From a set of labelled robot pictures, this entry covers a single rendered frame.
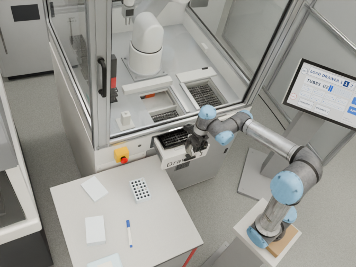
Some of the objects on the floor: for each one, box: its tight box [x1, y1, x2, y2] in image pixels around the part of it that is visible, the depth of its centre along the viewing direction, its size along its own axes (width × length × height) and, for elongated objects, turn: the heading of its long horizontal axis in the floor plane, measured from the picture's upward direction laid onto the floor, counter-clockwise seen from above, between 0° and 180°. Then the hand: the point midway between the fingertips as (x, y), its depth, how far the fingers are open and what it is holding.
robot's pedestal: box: [201, 198, 302, 267], centre depth 207 cm, size 30×30×76 cm
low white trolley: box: [50, 155, 204, 267], centre depth 199 cm, size 58×62×76 cm
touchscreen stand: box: [237, 111, 325, 202], centre depth 252 cm, size 50×45×102 cm
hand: (190, 149), depth 176 cm, fingers open, 3 cm apart
